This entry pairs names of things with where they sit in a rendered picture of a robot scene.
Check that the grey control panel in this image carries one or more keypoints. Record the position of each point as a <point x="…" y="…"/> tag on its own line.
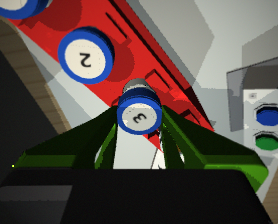
<point x="253" y="105"/>

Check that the red tube rack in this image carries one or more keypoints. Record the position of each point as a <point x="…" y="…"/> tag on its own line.
<point x="137" y="53"/>

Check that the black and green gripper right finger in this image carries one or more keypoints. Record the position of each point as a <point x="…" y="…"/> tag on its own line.
<point x="205" y="149"/>

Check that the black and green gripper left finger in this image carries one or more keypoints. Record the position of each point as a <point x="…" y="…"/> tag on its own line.
<point x="78" y="146"/>

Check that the grey flat mat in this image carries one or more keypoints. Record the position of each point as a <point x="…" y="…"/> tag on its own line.
<point x="205" y="39"/>

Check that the blue screw cap with number 3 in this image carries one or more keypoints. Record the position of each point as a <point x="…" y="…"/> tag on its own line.
<point x="139" y="111"/>

